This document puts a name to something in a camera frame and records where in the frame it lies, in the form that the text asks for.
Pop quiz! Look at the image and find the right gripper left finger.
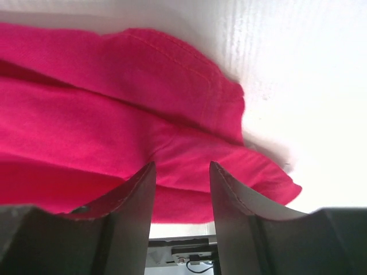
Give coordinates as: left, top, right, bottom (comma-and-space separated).
1, 163, 156, 274

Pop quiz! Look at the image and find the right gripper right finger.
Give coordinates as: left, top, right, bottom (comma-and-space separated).
210, 162, 366, 274

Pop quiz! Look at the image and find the magenta t shirt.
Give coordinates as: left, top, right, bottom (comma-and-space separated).
1, 23, 301, 223

